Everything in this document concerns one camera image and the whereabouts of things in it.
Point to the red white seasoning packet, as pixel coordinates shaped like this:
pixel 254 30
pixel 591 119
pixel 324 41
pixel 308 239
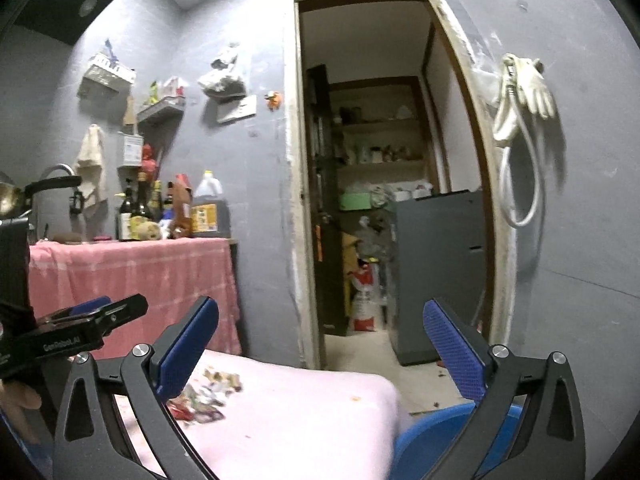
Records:
pixel 174 87

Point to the red white sack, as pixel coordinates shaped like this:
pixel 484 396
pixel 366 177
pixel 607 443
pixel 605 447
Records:
pixel 366 300

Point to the wooden storage shelf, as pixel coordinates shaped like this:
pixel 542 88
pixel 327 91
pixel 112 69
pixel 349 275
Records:
pixel 380 125

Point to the metal faucet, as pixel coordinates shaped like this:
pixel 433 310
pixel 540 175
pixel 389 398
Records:
pixel 55 167

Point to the hanging clear plastic bag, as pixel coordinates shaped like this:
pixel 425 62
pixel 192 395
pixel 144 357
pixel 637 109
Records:
pixel 222 80

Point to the white wall basket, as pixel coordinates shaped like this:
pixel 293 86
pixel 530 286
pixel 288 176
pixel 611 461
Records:
pixel 102 77

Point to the red plastic item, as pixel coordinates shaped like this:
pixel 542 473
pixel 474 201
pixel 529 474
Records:
pixel 147 157

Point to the white rubber gloves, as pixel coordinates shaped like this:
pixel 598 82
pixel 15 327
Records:
pixel 537 90

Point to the pile of torn wrapper scraps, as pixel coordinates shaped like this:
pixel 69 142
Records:
pixel 205 400

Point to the grey wall shelf rack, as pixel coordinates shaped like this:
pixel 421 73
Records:
pixel 160 110

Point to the pink checked cloth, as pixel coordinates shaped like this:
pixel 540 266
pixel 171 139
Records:
pixel 150 280

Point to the white wall socket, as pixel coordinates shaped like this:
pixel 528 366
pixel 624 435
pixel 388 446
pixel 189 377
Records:
pixel 237 110

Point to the clear plastic wall bag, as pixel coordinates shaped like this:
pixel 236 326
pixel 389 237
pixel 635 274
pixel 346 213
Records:
pixel 484 82

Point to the person's left hand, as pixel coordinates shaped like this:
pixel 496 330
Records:
pixel 17 395

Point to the blue plastic bucket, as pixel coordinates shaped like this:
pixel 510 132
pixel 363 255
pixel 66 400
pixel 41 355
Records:
pixel 430 440

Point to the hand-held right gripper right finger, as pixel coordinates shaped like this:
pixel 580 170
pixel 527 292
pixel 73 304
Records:
pixel 452 350

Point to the light pink ribbed cloth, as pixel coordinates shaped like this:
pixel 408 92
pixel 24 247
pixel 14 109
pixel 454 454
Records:
pixel 300 430

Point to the beige hanging cloth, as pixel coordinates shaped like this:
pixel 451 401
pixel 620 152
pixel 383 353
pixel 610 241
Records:
pixel 91 160

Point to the grey utensil holder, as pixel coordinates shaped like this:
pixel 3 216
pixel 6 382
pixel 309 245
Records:
pixel 130 150

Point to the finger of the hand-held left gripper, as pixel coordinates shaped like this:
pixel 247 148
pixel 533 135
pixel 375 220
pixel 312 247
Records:
pixel 120 312
pixel 90 306

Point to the grey cabinet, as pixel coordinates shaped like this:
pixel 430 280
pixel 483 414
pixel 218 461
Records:
pixel 435 280

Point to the pile of clear plastic bags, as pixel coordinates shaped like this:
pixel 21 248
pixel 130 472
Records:
pixel 375 235

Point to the large cooking oil bottle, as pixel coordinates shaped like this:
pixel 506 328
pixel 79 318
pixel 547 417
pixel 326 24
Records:
pixel 210 215

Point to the dark wooden door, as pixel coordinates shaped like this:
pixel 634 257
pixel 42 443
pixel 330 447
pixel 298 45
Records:
pixel 325 185

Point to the brown root vegetable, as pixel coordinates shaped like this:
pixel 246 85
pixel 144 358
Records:
pixel 147 231

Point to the green box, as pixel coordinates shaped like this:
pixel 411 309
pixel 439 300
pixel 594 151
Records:
pixel 355 202

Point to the green seasoning packet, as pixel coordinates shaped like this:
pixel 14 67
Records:
pixel 154 92

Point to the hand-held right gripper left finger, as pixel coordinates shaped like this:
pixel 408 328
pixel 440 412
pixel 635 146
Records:
pixel 187 350

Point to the wooden door frame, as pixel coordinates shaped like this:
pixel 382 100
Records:
pixel 295 160

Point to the orange wall hook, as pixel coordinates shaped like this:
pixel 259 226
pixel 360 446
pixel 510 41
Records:
pixel 272 100

